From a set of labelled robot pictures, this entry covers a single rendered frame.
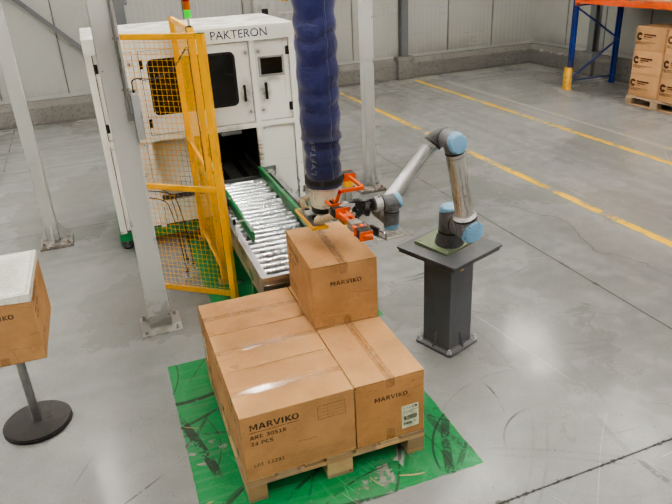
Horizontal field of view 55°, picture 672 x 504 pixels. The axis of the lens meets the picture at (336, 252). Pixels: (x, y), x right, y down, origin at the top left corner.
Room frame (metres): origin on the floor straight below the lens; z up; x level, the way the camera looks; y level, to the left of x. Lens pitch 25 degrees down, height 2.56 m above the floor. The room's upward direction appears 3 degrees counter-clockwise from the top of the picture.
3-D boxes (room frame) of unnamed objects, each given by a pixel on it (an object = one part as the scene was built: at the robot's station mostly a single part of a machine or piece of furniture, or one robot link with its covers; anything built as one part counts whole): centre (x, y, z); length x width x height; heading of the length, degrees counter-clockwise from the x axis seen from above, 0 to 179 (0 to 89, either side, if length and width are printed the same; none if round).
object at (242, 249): (4.92, 0.86, 0.50); 2.31 x 0.05 x 0.19; 19
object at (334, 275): (3.58, 0.04, 0.74); 0.60 x 0.40 x 0.40; 16
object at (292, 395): (3.19, 0.24, 0.34); 1.20 x 1.00 x 0.40; 19
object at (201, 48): (4.64, 1.18, 1.05); 0.87 x 0.10 x 2.10; 71
